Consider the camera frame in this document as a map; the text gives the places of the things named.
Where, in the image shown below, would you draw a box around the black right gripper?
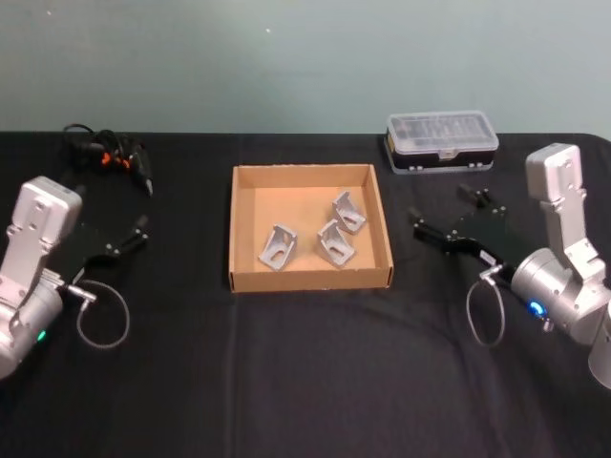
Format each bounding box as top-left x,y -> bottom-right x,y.
407,182 -> 551,274

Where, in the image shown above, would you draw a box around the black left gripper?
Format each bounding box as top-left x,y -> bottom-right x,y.
46,171 -> 151,287

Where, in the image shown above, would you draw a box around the clear plastic case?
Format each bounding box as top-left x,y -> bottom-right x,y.
383,110 -> 500,176

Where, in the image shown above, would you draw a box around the shallow brown cardboard tray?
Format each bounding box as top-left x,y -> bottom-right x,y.
227,163 -> 395,294

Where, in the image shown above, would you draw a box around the black tablecloth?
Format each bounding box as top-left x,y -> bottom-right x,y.
0,129 -> 611,458

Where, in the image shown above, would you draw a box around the black corded tool orange parts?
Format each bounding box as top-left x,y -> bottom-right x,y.
61,124 -> 157,198

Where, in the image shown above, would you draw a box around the right gripper thin cable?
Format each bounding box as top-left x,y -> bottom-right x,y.
466,265 -> 516,347

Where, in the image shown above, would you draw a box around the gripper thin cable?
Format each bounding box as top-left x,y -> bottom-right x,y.
466,265 -> 516,347
65,280 -> 132,348

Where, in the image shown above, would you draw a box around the silver metal corner bracket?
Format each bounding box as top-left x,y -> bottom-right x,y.
315,219 -> 359,269
257,222 -> 299,273
330,190 -> 369,235

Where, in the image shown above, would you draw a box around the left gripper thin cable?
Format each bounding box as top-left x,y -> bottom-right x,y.
65,280 -> 132,348

